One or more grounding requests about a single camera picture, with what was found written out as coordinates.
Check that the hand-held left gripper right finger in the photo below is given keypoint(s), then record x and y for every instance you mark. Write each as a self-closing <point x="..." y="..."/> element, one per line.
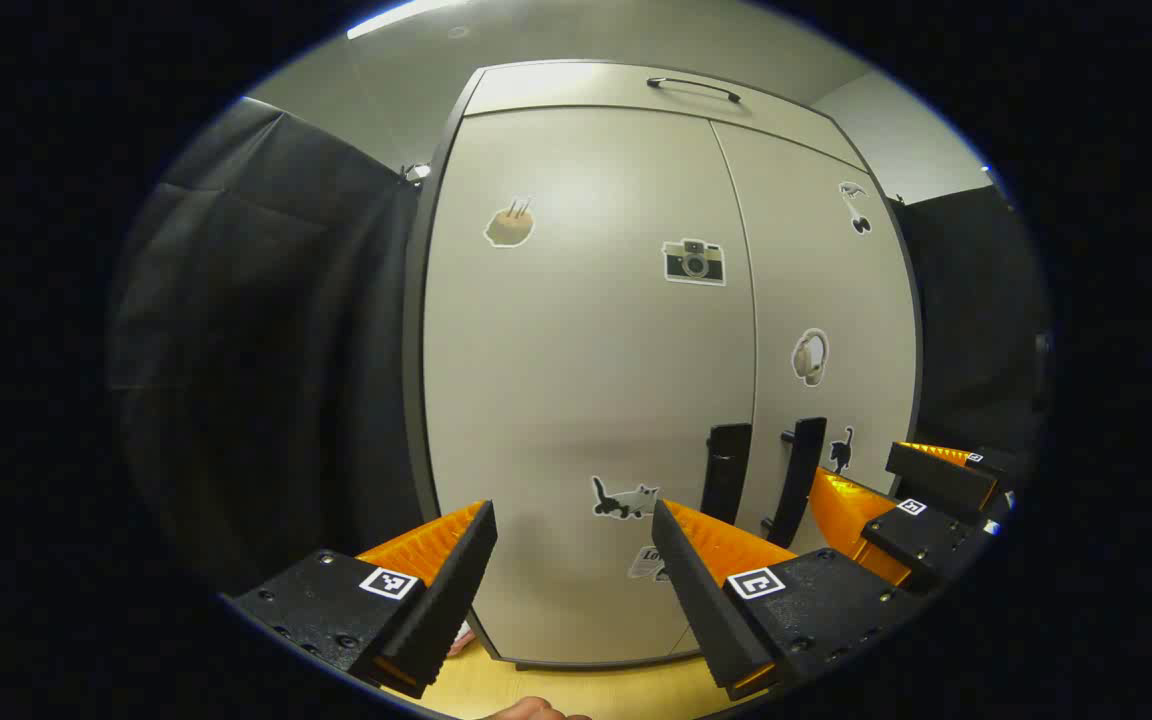
<point x="696" y="600"/>

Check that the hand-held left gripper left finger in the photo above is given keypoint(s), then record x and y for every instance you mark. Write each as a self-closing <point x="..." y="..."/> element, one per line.
<point x="456" y="585"/>

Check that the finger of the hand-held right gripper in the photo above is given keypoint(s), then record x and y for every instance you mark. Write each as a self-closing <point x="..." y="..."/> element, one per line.
<point x="921" y="545"/>
<point x="936" y="480"/>

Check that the white cabinet door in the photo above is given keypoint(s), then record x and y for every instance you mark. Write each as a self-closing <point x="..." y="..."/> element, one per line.
<point x="836" y="280"/>
<point x="556" y="380"/>

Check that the white cabinet drawer front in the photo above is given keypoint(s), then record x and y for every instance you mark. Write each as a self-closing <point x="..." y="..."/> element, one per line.
<point x="556" y="90"/>

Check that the black backdrop cloth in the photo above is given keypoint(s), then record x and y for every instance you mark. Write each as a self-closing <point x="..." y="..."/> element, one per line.
<point x="256" y="350"/>
<point x="976" y="320"/>

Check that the silver backdrop clamp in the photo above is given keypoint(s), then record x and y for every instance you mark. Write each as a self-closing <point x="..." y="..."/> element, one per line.
<point x="417" y="172"/>

